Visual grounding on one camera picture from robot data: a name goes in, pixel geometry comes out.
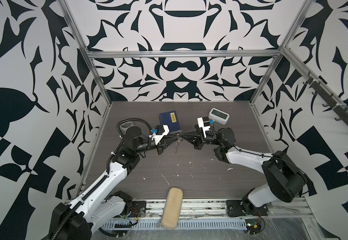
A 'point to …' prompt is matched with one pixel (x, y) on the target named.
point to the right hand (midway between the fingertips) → (182, 138)
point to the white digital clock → (218, 115)
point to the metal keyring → (179, 139)
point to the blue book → (170, 119)
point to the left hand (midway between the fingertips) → (177, 133)
